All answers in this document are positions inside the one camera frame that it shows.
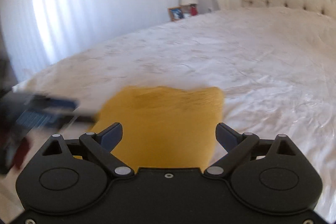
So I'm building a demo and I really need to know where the yellow knit garment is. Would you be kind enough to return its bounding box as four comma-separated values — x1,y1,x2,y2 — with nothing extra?
89,86,224,170

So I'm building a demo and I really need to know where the white embroidered bedspread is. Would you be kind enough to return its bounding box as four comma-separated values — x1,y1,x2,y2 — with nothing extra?
15,7,335,222

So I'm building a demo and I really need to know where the white sheer curtain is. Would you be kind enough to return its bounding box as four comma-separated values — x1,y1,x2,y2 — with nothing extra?
0,0,185,83

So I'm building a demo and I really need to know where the wooden picture frame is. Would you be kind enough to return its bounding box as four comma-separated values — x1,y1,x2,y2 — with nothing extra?
168,7,184,22

